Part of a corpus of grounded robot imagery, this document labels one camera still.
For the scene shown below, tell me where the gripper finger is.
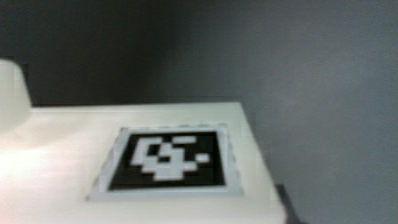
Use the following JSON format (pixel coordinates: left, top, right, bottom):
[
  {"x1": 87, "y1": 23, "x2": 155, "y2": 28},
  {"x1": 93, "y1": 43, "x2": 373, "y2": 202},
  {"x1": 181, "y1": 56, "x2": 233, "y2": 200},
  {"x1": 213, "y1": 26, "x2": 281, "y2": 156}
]
[{"x1": 276, "y1": 184, "x2": 308, "y2": 224}]

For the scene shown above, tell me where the white drawer box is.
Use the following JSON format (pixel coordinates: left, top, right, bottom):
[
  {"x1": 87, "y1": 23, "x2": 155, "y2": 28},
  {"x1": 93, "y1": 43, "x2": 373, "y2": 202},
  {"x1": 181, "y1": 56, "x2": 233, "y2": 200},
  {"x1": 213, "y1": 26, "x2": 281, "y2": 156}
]
[{"x1": 0, "y1": 59, "x2": 288, "y2": 224}]

